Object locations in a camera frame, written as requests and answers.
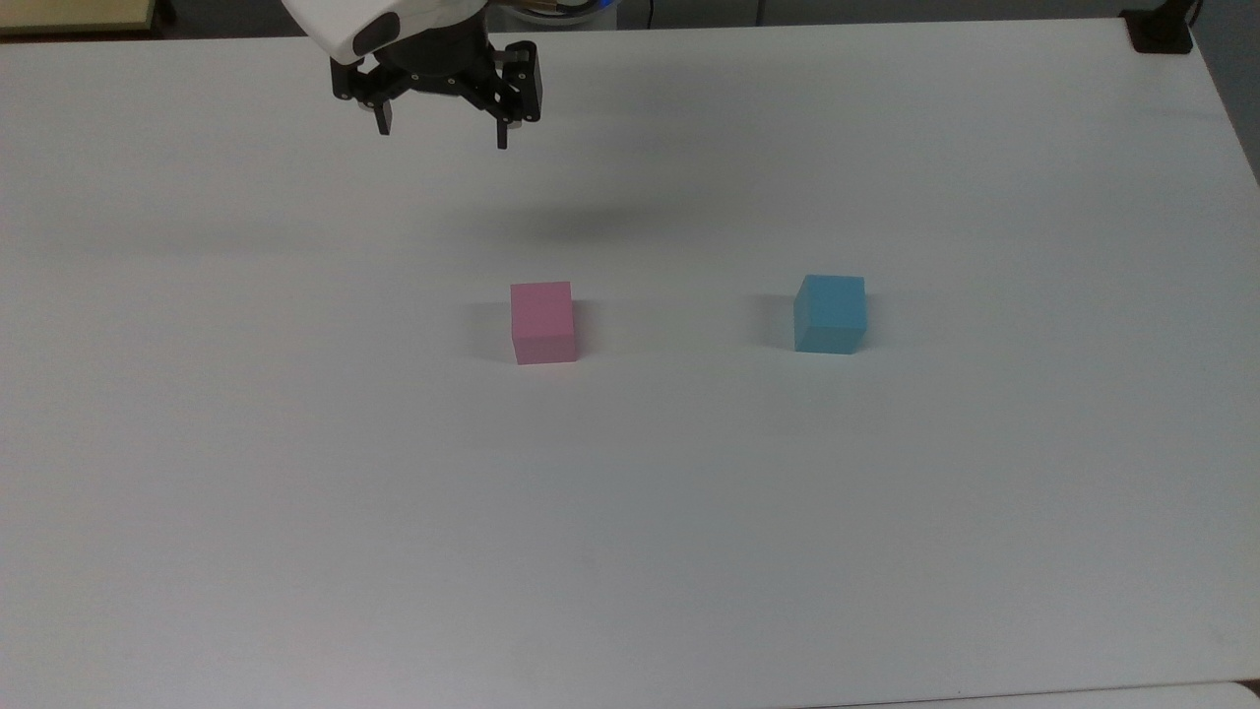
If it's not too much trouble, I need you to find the blue cube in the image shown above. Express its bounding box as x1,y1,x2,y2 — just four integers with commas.
793,274,868,355

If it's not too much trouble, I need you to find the black clamp mount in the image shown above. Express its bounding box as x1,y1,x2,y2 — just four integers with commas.
1120,0,1204,55

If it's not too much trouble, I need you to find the beige wooden table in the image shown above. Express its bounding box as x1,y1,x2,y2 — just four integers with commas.
0,0,159,38

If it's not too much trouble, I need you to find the pink cube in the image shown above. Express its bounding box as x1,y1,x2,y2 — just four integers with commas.
510,281,579,366

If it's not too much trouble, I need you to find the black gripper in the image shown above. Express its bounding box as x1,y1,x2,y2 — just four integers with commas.
330,14,542,152

